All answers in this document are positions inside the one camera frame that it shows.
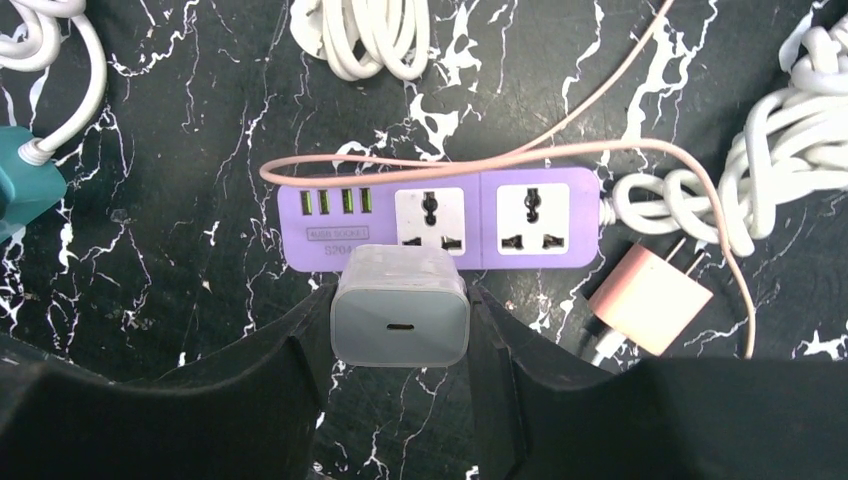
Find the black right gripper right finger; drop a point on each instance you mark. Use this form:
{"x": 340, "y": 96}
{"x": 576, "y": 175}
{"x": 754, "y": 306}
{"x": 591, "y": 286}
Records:
{"x": 542, "y": 413}

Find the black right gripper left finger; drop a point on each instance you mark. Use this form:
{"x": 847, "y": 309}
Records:
{"x": 247, "y": 411}

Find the beige small plug adapter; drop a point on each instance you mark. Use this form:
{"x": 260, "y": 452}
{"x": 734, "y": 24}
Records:
{"x": 646, "y": 300}

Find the small white cube charger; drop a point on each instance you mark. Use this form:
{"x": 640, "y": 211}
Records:
{"x": 400, "y": 307}

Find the purple power strip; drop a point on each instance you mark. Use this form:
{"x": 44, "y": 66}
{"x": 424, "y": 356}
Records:
{"x": 537, "y": 218}

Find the teal power strip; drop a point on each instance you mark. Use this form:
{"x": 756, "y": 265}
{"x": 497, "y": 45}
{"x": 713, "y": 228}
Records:
{"x": 27, "y": 191}

